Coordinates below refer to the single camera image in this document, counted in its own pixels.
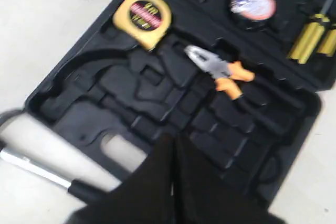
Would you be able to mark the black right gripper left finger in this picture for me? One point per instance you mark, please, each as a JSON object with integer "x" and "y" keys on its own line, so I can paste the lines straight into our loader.
{"x": 144, "y": 197}

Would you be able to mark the claw hammer black grip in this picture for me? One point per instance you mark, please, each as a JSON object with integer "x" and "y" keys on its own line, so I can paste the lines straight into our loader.
{"x": 49, "y": 157}

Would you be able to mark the black plastic tool case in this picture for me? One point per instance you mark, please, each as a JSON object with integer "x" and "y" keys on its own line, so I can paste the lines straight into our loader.
{"x": 108, "y": 83}

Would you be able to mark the yellow tape measure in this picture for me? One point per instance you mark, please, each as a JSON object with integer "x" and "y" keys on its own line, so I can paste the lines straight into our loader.
{"x": 147, "y": 21}

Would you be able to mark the orange handled pliers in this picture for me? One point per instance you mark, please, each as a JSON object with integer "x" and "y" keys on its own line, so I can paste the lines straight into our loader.
{"x": 224, "y": 73}

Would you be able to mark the black electrical tape roll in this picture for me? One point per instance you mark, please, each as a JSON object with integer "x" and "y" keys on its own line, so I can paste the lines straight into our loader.
{"x": 252, "y": 14}

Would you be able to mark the yellow black screwdriver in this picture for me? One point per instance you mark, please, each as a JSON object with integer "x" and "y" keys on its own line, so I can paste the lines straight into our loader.
{"x": 310, "y": 35}
{"x": 327, "y": 47}

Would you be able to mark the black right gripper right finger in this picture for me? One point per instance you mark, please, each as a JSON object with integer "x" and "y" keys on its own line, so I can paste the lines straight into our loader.
{"x": 202, "y": 197}

